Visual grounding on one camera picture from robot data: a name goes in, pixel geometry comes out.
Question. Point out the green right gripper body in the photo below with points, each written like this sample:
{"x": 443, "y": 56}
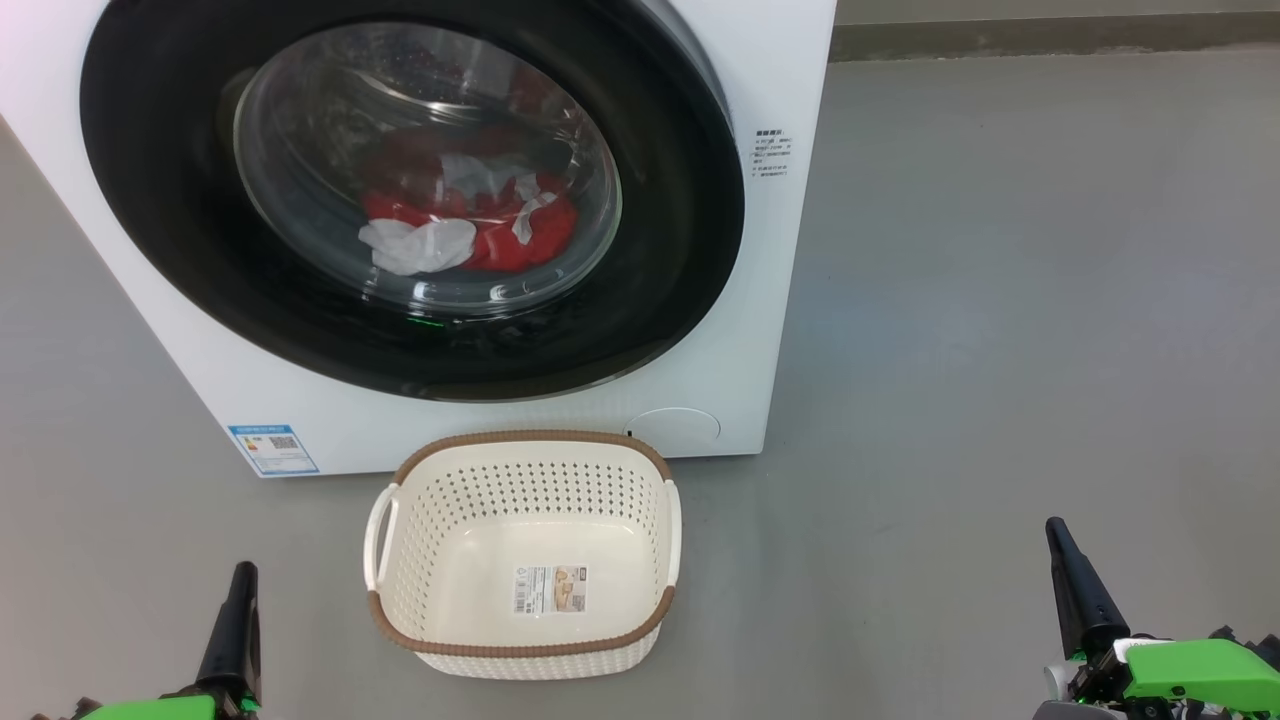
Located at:
{"x": 1200, "y": 675}

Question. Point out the round filter cover panel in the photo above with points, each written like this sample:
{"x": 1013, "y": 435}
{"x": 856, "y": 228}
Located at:
{"x": 680, "y": 430}

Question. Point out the red and white garment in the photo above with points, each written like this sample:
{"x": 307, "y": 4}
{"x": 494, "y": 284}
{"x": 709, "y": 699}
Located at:
{"x": 520, "y": 245}

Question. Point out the white front-load washing machine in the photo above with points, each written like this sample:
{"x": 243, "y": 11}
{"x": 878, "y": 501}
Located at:
{"x": 500, "y": 425}

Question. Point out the cream laundry basket brown rim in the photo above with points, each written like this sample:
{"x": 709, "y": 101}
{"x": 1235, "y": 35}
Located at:
{"x": 480, "y": 560}

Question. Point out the stainless steel washing machine drum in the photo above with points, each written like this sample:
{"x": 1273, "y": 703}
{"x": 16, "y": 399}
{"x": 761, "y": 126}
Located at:
{"x": 320, "y": 110}

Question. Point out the round black glass washer door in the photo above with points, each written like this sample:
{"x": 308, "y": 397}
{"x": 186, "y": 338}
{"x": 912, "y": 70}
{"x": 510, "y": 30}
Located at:
{"x": 150, "y": 200}

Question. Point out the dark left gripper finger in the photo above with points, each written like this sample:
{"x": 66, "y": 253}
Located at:
{"x": 235, "y": 640}

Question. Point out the blue energy label sticker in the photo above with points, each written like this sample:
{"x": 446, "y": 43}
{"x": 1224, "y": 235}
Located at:
{"x": 272, "y": 450}

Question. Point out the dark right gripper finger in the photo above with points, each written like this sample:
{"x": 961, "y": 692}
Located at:
{"x": 1085, "y": 595}

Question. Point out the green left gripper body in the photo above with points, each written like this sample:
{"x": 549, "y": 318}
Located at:
{"x": 160, "y": 710}

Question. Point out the white printed product label sticker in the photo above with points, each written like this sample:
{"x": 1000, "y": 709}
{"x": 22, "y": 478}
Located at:
{"x": 550, "y": 590}

